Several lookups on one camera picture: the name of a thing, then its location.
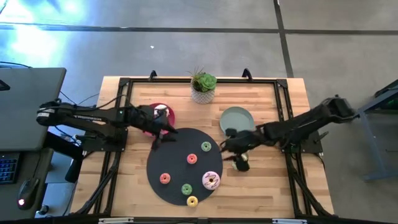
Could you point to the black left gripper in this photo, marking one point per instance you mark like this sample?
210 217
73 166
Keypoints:
141 118

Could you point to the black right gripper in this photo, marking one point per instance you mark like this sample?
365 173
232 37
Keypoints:
245 140

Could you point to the dark blue frosted donut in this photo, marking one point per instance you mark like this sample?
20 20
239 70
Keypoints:
241 165

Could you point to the small green frosted donut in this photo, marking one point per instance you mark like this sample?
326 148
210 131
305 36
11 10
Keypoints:
183 189
202 146

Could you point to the large pink white donut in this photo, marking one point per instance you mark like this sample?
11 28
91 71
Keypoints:
206 183

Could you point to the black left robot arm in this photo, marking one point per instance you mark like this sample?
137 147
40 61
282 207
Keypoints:
77 116

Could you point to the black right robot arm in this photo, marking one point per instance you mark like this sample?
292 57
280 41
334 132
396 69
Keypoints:
311 121

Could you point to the red plate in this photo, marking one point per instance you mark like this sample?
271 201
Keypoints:
170 116

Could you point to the large cream sprinkled donut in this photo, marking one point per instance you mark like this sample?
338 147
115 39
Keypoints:
160 109

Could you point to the round black woven placemat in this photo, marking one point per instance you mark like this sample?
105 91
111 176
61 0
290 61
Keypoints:
174 161

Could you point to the pale green plate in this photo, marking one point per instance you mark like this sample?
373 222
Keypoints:
237 119

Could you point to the small pink frosted donut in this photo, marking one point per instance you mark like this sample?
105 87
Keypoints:
188 158
161 178

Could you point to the white patterned plant pot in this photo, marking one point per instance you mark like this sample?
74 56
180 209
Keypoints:
202 96

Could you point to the small yellow frosted donut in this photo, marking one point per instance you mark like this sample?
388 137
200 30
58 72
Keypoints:
188 201

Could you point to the green succulent plant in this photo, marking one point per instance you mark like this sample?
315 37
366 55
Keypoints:
206 81

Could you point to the black stand under desk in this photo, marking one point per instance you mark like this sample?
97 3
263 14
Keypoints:
62 146

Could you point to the black computer mouse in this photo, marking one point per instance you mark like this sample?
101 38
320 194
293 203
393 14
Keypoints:
28 193

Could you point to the black backlit keyboard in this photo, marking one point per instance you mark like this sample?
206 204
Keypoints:
7 168

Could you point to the black metal table frame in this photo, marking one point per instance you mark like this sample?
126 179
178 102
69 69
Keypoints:
155 80

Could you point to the white metal bracket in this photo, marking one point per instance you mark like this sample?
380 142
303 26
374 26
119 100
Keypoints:
115 220
289 221

